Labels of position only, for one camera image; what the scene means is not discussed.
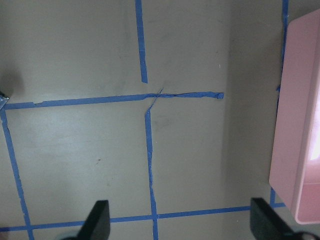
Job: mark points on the pink plastic bin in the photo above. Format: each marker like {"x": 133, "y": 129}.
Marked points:
{"x": 295, "y": 162}

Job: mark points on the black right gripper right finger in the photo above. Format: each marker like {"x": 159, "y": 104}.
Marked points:
{"x": 266, "y": 224}

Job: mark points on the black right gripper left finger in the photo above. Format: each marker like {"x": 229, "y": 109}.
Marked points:
{"x": 97, "y": 226}

